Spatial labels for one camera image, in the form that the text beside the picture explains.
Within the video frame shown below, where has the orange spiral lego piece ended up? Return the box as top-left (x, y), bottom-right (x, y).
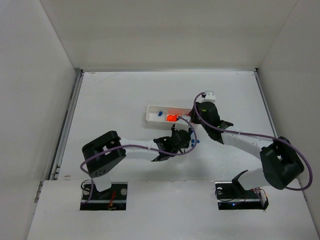
top-left (166, 114), bottom-right (178, 122)

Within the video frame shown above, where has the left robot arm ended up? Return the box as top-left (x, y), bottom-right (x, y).
top-left (82, 125), bottom-right (193, 193)

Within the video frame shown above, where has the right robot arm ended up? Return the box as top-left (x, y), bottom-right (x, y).
top-left (190, 101), bottom-right (305, 192)

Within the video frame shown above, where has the white three-compartment tray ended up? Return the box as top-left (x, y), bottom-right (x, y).
top-left (145, 105), bottom-right (191, 129)

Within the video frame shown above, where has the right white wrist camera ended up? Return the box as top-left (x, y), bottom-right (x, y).
top-left (201, 90), bottom-right (216, 103)

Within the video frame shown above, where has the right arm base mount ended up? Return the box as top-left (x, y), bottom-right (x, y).
top-left (214, 170), bottom-right (269, 211)

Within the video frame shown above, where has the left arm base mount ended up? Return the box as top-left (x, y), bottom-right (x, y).
top-left (80, 180), bottom-right (128, 211)

